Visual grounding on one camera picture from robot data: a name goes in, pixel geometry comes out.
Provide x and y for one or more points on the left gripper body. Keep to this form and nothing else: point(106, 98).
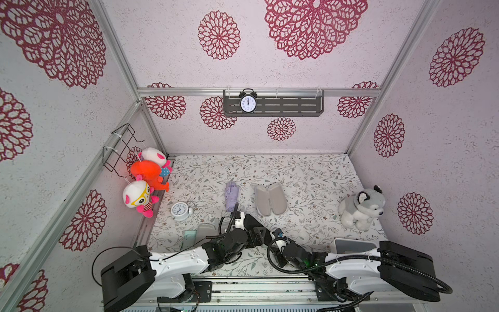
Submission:
point(251, 242)

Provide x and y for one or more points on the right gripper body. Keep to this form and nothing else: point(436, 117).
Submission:
point(281, 242)

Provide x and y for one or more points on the black umbrella case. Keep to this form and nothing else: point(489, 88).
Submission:
point(258, 235)

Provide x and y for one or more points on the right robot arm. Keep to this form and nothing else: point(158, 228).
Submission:
point(351, 278)

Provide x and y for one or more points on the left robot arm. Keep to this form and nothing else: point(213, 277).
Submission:
point(142, 274)

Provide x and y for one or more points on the purple folded umbrella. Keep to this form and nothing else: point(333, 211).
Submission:
point(231, 196)

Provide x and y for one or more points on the green folded umbrella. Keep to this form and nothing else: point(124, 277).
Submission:
point(189, 239)

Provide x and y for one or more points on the grey tray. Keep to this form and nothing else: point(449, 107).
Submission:
point(352, 246)

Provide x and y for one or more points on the floral table mat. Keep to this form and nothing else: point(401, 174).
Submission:
point(314, 186)

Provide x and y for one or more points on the white alarm clock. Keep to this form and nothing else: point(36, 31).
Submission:
point(181, 211)

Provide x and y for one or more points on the husky plush toy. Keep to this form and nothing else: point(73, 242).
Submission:
point(360, 210)

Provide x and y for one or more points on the white plush with glasses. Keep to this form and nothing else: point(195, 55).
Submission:
point(138, 195)

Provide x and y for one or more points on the orange plush toy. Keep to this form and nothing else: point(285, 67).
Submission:
point(149, 172)

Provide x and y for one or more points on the white pink plush top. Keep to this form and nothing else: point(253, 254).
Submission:
point(159, 158)

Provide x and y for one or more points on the black alarm clock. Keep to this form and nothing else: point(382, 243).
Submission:
point(248, 100)

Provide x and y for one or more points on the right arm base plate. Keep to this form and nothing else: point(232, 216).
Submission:
point(326, 292)

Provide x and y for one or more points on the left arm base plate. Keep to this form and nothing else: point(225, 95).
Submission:
point(196, 291)

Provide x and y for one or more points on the grey wall shelf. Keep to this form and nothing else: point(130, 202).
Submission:
point(276, 106)

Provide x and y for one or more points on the black wire rack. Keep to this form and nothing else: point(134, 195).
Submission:
point(112, 156)

